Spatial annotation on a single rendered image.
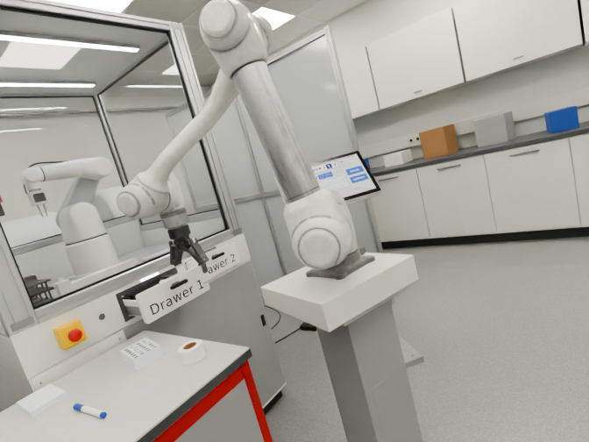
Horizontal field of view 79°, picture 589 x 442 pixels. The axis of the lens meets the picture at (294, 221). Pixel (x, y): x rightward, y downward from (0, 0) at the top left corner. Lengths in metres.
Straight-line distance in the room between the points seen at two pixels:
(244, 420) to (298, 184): 0.66
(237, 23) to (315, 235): 0.55
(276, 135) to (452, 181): 2.96
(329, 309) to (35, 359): 0.93
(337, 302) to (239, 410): 0.40
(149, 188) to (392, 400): 1.05
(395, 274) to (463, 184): 2.69
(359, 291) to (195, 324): 0.86
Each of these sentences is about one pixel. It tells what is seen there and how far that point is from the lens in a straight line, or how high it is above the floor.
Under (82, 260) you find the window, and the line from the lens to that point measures 1.47.
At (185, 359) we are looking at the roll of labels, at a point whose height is 0.78.
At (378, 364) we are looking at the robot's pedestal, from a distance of 1.31.
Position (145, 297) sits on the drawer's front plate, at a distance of 1.38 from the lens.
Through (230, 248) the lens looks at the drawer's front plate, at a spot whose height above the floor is 0.90.
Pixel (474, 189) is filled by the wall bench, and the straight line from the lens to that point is 3.77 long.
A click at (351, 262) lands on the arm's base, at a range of 1.18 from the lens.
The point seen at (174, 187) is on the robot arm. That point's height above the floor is 1.25.
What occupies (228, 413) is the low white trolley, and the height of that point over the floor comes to 0.64.
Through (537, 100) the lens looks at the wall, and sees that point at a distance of 4.29.
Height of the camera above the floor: 1.22
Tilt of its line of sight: 9 degrees down
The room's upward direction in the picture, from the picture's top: 15 degrees counter-clockwise
